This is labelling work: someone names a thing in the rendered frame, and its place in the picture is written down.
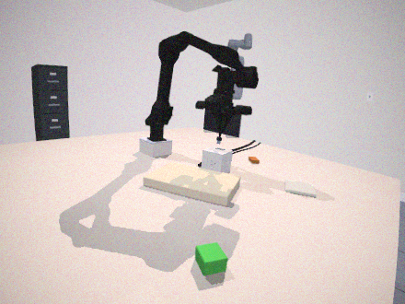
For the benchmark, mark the green cube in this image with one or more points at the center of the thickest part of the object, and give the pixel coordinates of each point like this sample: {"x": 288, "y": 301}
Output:
{"x": 210, "y": 258}

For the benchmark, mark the orange-brown flat block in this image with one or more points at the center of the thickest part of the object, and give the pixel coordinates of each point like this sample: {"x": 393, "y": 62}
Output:
{"x": 254, "y": 160}

